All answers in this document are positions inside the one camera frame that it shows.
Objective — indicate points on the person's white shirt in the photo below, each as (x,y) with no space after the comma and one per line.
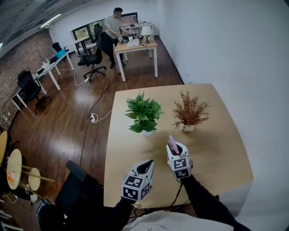
(171,222)

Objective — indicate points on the white box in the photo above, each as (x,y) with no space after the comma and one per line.
(133,42)

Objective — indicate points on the round wooden table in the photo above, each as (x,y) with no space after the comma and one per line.
(14,169)

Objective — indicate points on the green leafy potted plant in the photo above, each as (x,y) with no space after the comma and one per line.
(144,112)

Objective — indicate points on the small white side desk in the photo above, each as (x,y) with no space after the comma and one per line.
(17,95)

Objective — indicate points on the black office chair with jacket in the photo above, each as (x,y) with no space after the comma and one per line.
(92,58)

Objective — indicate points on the black mesh office chair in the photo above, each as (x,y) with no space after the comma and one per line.
(70,191)

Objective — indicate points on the black high-back office chair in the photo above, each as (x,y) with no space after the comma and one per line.
(28,88)

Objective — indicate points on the wooden desk with white legs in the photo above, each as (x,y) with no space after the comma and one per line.
(135,48)

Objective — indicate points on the blue container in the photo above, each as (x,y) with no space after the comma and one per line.
(60,54)

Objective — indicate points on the person's right forearm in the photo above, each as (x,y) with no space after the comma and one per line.
(203,198)

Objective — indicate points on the long white desk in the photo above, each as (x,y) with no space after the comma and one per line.
(54,65)

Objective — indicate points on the pink spray bottle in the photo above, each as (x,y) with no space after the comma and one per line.
(173,145)

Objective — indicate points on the light wooden table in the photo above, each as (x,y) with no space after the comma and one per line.
(216,144)

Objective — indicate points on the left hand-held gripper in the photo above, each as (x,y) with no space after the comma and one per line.
(133,187)

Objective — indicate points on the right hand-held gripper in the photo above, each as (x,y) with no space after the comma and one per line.
(180,168)

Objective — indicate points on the brown dry potted plant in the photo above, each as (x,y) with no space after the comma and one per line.
(189,110)

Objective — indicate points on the round wooden stool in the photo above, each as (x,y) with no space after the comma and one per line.
(34,179)

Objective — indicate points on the orange small box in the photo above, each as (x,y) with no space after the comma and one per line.
(10,176)

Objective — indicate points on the white shade table lamp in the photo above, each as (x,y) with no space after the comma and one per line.
(146,31)

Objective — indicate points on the person's left forearm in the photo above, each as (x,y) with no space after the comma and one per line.
(120,213)

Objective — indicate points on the dark framed window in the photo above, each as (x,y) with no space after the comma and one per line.
(82,32)

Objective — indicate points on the long ceiling light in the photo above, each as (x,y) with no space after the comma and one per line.
(50,20)

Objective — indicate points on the white desk by window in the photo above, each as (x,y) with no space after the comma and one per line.
(141,24)

